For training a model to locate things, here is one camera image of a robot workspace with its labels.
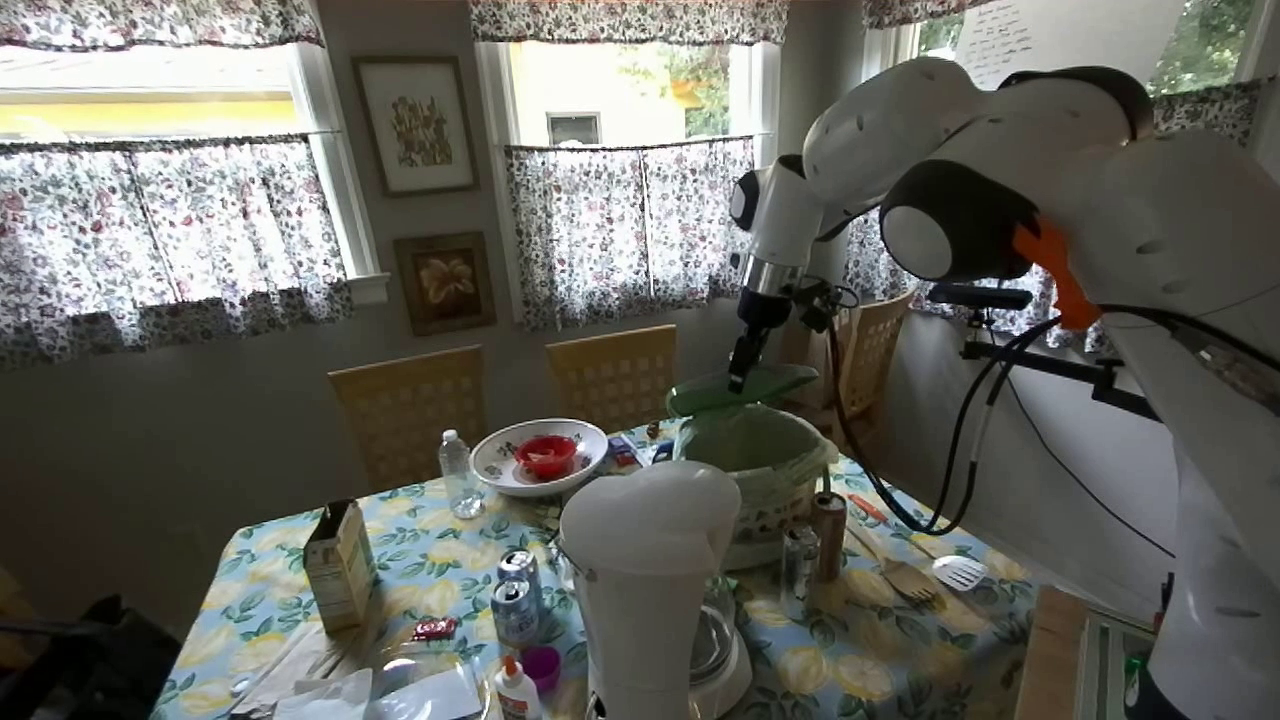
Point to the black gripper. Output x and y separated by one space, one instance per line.
766 309

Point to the green bin lid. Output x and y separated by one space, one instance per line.
742 390

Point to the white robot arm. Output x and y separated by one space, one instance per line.
1202 334

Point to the silver drink can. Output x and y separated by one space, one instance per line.
517 604

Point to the orange carrot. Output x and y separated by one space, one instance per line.
870 511

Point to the small clear glass jar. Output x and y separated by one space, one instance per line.
796 565

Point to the red food piece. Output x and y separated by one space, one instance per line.
544 457

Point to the white plate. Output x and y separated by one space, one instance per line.
503 462

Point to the wooden spoon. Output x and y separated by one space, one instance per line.
912 581

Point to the glass coffee carafe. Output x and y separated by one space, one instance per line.
715 645

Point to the dark framed picture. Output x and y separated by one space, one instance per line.
444 283

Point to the clear water bottle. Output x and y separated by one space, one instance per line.
456 480

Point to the black metal stand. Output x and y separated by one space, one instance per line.
1067 363

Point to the floral window valance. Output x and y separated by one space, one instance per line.
162 20
907 8
626 18

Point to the small purple cup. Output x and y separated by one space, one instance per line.
542 665

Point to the lemon print tablecloth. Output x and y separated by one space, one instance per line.
427 546

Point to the light framed floral picture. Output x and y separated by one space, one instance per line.
416 127

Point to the white glue bottle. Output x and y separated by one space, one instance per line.
517 697

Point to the small red lighter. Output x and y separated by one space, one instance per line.
439 631

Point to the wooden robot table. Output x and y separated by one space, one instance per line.
1052 663

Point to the handwritten paper sheet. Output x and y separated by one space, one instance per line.
1067 41

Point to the brown paper bag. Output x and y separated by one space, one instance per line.
342 565

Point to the white paper sheets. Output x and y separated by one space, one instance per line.
427 697

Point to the black bag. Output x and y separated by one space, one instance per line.
92 665

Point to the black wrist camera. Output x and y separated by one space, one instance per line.
818 301

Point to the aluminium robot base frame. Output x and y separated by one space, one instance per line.
1114 675

